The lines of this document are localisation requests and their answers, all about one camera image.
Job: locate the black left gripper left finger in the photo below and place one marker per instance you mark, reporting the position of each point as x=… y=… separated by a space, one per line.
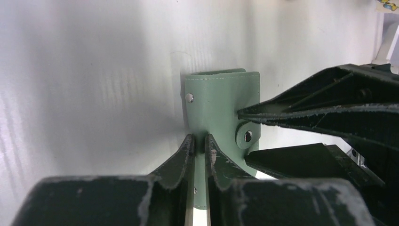
x=162 y=198

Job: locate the dinosaur print yellow garment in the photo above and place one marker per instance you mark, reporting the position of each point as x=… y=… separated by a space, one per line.
x=388 y=6

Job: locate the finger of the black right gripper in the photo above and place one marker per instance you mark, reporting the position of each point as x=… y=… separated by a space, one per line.
x=311 y=161
x=359 y=102

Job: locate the green leather card holder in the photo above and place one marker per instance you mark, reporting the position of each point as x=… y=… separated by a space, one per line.
x=212 y=101

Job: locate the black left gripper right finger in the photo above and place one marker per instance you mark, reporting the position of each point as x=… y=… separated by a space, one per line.
x=236 y=198

